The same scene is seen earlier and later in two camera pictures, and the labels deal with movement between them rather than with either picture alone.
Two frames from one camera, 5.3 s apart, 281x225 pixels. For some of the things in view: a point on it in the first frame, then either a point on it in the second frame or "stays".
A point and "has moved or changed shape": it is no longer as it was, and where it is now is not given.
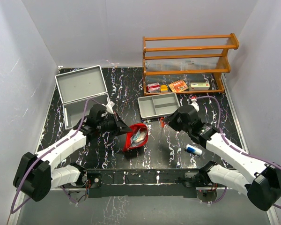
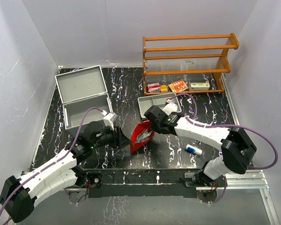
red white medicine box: x=153 y=87 stays
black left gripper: x=120 y=127 -> x=119 y=140
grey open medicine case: x=74 y=86 stays
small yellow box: x=164 y=88 stays
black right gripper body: x=178 y=125 -> x=159 y=125
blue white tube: x=192 y=149 stays
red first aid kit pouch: x=138 y=137 has moved or changed shape
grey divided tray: x=158 y=105 stays
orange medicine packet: x=178 y=86 stays
